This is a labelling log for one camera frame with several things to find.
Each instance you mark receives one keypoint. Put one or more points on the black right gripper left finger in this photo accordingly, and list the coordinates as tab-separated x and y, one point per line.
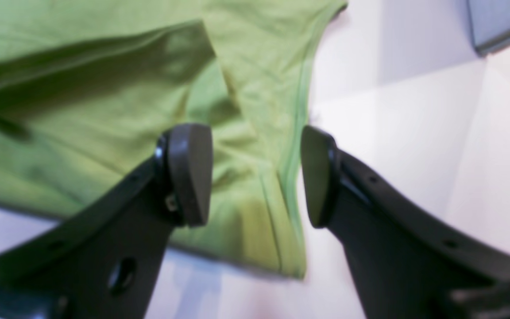
104	262

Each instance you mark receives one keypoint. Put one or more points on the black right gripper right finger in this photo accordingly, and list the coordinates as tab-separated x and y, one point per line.
404	262

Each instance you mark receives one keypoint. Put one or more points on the green T-shirt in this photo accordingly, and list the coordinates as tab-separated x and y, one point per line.
87	86

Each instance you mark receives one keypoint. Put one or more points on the grey cabinet corner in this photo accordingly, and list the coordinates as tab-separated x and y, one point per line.
490	25

